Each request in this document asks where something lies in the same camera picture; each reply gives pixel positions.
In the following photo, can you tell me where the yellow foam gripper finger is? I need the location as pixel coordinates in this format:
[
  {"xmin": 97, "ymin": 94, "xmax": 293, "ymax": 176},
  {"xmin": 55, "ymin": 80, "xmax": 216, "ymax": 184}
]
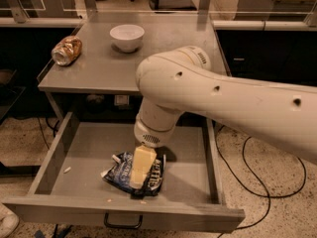
[{"xmin": 130, "ymin": 146, "xmax": 157, "ymax": 189}]

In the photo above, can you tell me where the blue chip bag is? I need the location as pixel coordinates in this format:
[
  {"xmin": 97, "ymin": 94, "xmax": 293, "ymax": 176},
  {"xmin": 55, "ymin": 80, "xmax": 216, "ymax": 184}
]
[{"xmin": 101, "ymin": 152, "xmax": 166, "ymax": 196}]

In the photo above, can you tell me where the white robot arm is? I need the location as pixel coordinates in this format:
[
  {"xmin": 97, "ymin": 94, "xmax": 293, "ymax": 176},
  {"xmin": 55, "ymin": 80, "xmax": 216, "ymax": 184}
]
[{"xmin": 134, "ymin": 46, "xmax": 317, "ymax": 164}]

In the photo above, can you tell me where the grey open drawer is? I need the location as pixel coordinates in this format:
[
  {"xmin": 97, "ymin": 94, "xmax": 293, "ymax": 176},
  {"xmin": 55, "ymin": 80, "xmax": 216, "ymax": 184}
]
[{"xmin": 3, "ymin": 113, "xmax": 245, "ymax": 233}]

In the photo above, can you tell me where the grey metal counter table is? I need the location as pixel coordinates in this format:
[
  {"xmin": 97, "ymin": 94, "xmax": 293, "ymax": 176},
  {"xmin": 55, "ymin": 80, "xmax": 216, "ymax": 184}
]
[{"xmin": 39, "ymin": 12, "xmax": 227, "ymax": 124}]

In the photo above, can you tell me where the white ceramic bowl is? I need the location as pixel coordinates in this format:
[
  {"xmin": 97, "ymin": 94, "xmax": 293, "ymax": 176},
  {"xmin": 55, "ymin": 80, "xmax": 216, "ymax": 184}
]
[{"xmin": 110, "ymin": 24, "xmax": 145, "ymax": 53}]

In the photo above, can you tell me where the crushed gold soda can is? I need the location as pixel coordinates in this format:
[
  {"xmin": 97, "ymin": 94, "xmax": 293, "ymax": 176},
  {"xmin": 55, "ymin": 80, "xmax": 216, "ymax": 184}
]
[{"xmin": 51, "ymin": 36, "xmax": 82, "ymax": 66}]

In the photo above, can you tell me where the white wall outlet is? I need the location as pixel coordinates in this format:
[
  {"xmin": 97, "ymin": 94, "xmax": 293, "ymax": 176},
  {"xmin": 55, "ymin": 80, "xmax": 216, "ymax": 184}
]
[{"xmin": 114, "ymin": 95, "xmax": 130, "ymax": 106}]

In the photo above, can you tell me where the black drawer handle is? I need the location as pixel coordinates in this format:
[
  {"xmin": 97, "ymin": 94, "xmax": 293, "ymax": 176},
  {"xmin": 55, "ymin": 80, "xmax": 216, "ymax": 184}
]
[{"xmin": 104, "ymin": 213, "xmax": 143, "ymax": 229}]

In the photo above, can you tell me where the black floor cable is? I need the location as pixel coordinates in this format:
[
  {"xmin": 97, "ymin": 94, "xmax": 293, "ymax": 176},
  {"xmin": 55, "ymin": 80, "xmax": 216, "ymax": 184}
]
[{"xmin": 215, "ymin": 124, "xmax": 308, "ymax": 238}]

